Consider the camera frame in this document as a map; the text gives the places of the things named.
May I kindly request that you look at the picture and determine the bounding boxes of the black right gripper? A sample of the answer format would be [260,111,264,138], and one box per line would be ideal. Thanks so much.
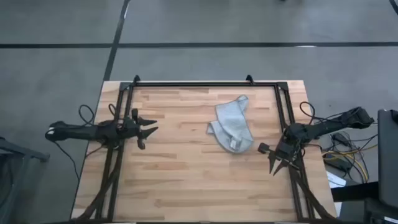
[257,139,301,177]

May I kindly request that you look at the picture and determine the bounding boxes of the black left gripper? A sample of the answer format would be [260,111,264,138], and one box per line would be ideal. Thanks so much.
[119,108,159,151]

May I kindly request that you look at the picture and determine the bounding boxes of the grey waffle microfiber towel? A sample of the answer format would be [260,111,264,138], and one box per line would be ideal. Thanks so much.
[206,95,254,154]

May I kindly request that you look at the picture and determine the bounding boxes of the white paper sheet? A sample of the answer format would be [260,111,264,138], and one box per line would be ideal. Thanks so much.
[326,170,346,189]

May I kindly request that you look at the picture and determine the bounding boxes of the black equipment stand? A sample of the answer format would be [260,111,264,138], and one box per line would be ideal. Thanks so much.
[331,182,398,224]

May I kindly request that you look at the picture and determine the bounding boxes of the grey metal cart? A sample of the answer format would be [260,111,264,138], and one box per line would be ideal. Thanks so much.
[0,136,50,224]

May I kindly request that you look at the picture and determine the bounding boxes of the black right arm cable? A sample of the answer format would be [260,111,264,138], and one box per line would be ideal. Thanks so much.
[299,101,315,124]

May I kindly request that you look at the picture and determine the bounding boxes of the black metal table frame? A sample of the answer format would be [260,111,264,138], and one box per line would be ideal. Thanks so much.
[70,74,338,224]

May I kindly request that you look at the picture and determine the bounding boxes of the yellow floor cable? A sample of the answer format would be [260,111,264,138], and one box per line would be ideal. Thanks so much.
[322,144,379,184]

